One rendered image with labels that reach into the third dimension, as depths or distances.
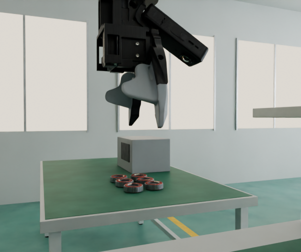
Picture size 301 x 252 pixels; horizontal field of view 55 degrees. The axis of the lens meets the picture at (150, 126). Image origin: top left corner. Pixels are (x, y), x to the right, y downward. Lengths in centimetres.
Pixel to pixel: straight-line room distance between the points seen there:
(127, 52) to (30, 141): 405
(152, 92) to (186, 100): 461
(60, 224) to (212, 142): 418
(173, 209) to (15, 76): 343
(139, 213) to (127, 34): 108
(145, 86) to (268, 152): 570
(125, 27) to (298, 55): 629
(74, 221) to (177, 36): 103
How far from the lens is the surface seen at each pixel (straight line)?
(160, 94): 37
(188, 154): 503
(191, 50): 45
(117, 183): 181
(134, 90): 37
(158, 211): 142
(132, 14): 44
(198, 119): 508
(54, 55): 450
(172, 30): 44
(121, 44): 41
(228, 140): 544
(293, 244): 114
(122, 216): 137
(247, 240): 112
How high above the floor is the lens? 116
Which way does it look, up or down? 1 degrees down
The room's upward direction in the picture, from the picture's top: straight up
